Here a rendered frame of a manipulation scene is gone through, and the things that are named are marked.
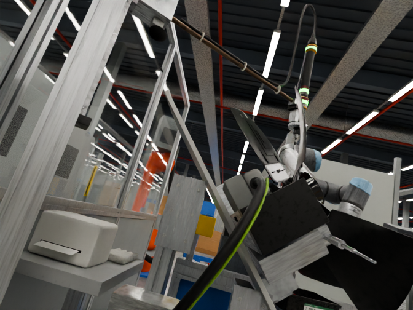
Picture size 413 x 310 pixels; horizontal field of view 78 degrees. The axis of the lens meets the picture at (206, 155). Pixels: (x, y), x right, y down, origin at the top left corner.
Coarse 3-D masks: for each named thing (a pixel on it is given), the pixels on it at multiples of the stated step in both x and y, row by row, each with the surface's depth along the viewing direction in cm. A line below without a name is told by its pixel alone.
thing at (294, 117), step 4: (296, 100) 95; (288, 104) 96; (292, 104) 95; (296, 104) 94; (288, 108) 96; (292, 108) 95; (296, 108) 94; (292, 112) 96; (296, 112) 94; (292, 116) 95; (296, 116) 94; (292, 120) 94; (296, 120) 94; (288, 124) 97; (292, 124) 94; (296, 124) 93; (288, 128) 98; (292, 128) 97
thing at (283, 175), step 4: (272, 164) 84; (276, 164) 85; (280, 164) 87; (268, 168) 82; (272, 168) 83; (276, 168) 84; (280, 168) 86; (276, 172) 83; (280, 172) 84; (284, 172) 85; (272, 176) 80; (276, 176) 81; (280, 176) 83; (284, 176) 84; (288, 176) 85; (276, 180) 80; (280, 180) 81
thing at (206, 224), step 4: (200, 216) 119; (204, 216) 119; (208, 216) 121; (200, 220) 118; (204, 220) 118; (208, 220) 118; (212, 220) 118; (200, 224) 118; (204, 224) 118; (208, 224) 118; (212, 224) 117; (200, 228) 117; (204, 228) 117; (208, 228) 117; (212, 228) 117; (196, 232) 117; (200, 232) 117; (204, 232) 117; (208, 232) 117; (212, 232) 117; (208, 236) 116; (212, 236) 116
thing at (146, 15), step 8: (136, 0) 63; (144, 0) 63; (152, 0) 64; (160, 0) 66; (168, 0) 67; (176, 0) 68; (128, 8) 65; (136, 8) 66; (144, 8) 65; (152, 8) 64; (160, 8) 65; (168, 8) 67; (136, 16) 68; (144, 16) 68; (152, 16) 67; (160, 16) 66; (168, 16) 66
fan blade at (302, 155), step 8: (296, 88) 61; (296, 96) 64; (304, 112) 53; (304, 120) 52; (304, 128) 51; (304, 136) 50; (304, 144) 50; (304, 152) 49; (296, 168) 56; (296, 176) 65
